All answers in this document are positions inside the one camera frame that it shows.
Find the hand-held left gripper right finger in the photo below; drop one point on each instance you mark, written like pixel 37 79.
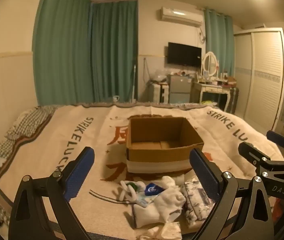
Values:
pixel 204 175

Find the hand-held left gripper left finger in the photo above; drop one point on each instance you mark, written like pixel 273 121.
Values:
pixel 80 172

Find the floral printed cloth pouch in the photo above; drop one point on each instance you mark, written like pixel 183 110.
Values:
pixel 195 205

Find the small white sock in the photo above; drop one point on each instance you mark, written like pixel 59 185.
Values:
pixel 170 182

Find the brown cardboard box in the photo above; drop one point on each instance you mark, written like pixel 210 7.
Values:
pixel 157 157

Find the blue sock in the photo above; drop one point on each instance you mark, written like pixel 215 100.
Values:
pixel 153 189

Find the large white sock bundle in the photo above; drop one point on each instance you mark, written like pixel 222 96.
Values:
pixel 157 210

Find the white cloth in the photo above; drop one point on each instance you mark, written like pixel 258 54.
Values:
pixel 164 231

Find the cream printed blanket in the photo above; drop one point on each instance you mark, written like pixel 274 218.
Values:
pixel 57 142

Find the dark suitcase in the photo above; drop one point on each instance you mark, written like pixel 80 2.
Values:
pixel 233 100

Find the white sliding wardrobe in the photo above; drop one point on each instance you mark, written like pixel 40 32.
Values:
pixel 264 80

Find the grey checked bedding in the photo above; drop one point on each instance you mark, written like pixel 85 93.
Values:
pixel 31 120

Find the white dressing table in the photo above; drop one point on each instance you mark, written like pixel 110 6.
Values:
pixel 210 88

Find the white cup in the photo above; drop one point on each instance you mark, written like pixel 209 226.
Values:
pixel 116 98

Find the grey mini fridge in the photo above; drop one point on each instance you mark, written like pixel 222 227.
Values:
pixel 179 87

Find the white striped suitcase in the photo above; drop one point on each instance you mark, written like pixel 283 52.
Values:
pixel 158 92

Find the oval white vanity mirror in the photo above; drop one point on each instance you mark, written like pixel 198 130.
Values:
pixel 210 62

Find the white mop pole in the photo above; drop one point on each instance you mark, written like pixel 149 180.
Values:
pixel 134 85

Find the clear plastic bag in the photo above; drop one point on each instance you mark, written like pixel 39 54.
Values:
pixel 159 75

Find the narrow green curtain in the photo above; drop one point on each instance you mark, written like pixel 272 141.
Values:
pixel 219 45

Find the wide green curtain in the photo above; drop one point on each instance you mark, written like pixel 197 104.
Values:
pixel 62 50

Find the white air conditioner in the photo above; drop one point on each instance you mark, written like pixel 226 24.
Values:
pixel 180 16

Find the black wall television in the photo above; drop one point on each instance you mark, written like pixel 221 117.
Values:
pixel 184 55

